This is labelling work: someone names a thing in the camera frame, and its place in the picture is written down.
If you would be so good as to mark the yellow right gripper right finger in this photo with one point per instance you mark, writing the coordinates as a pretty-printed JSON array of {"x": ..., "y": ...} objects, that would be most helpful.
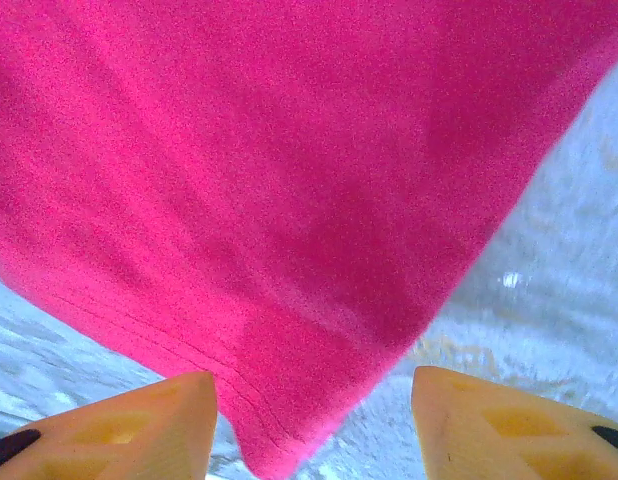
[{"x": 499, "y": 435}]

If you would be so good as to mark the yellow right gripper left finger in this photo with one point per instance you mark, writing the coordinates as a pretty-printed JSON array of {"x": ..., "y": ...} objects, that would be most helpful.
[{"x": 129, "y": 440}]

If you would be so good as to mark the red t-shirt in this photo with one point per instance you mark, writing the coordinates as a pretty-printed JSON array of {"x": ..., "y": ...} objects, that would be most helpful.
[{"x": 269, "y": 175}]

